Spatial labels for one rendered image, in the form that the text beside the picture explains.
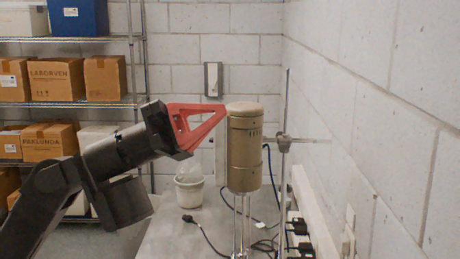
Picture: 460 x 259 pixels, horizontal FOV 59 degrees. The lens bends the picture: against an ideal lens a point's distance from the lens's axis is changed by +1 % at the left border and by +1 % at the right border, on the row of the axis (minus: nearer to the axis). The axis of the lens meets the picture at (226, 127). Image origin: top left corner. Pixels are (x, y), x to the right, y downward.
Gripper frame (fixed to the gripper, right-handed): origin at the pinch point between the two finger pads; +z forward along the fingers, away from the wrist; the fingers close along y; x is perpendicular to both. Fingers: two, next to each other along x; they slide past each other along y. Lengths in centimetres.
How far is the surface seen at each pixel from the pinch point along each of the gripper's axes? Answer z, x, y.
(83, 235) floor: -157, 32, -224
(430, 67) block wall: 33.0, -1.2, -16.9
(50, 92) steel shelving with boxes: -130, 123, -177
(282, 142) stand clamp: 6, 4, -52
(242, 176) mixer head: -7, -1, -50
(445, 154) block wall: 28.2, -15.1, -15.5
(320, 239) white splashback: 4, -23, -93
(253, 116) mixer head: 1.5, 10.9, -43.5
